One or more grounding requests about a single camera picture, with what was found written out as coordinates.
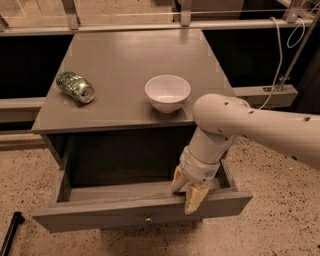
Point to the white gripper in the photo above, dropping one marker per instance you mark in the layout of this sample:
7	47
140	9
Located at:
200	169

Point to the grey top drawer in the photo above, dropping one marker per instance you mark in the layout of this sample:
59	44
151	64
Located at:
98	188

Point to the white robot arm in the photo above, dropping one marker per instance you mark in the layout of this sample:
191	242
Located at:
220	119

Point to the grey drawer cabinet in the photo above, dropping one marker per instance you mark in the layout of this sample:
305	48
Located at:
119	137

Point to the white plastic bowl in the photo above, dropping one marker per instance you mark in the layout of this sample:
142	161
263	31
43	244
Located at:
167	93

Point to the grey side beam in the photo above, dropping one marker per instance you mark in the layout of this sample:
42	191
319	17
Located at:
257	95

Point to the green soda can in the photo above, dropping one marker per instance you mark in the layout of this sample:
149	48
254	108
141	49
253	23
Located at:
75	86

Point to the black bar on floor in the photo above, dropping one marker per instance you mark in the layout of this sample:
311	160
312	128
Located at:
17	219

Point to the metal railing frame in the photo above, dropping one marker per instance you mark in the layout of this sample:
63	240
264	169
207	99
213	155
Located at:
36	17

